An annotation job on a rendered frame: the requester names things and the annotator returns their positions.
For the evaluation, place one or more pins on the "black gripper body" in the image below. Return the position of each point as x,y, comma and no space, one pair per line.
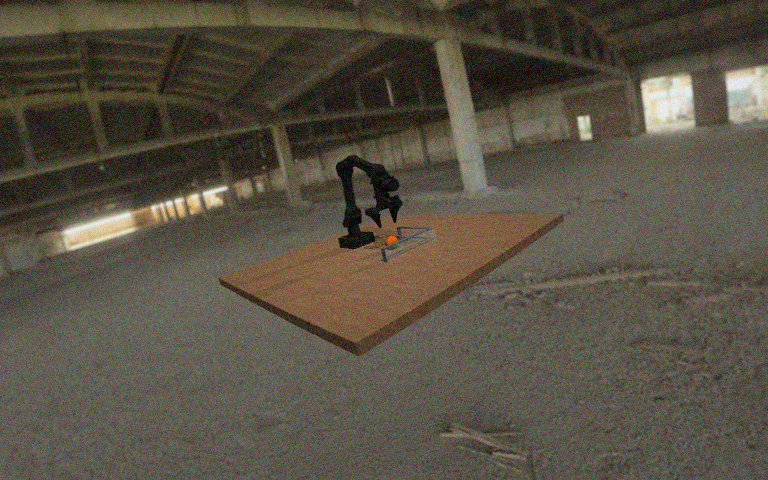
378,208

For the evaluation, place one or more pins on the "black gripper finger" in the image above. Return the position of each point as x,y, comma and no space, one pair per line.
394,212
377,220

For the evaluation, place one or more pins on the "clear l-shaped low wall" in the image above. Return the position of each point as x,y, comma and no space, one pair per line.
411,244

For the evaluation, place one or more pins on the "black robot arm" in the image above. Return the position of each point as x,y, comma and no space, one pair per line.
381,180

